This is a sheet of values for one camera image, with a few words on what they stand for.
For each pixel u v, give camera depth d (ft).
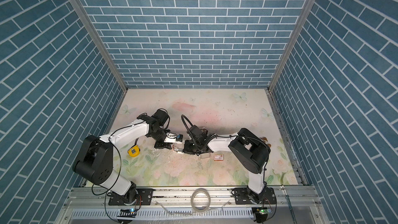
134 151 2.84
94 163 1.46
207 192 2.41
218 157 2.82
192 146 2.57
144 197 2.42
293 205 2.32
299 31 2.88
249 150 1.66
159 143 2.51
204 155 2.83
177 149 2.91
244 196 2.42
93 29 2.86
